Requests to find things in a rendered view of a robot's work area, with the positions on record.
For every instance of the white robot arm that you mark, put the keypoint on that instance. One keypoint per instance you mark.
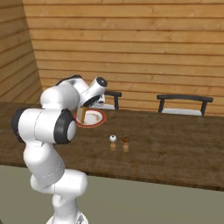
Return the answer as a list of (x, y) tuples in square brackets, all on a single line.
[(49, 125)]

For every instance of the white-topped wooden shaker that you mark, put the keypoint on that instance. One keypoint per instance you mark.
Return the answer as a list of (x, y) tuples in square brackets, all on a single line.
[(113, 138)]

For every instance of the brown-topped wooden shaker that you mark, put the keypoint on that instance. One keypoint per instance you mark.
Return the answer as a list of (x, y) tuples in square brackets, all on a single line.
[(125, 140)]

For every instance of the black chair with white seat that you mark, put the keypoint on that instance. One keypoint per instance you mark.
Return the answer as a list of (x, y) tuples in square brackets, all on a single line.
[(184, 98), (116, 96)]

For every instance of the white plate with red rim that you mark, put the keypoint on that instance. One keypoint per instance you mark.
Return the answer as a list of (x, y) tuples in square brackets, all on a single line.
[(94, 118)]

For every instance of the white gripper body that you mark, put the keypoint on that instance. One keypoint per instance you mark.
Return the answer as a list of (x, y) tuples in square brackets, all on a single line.
[(101, 99)]

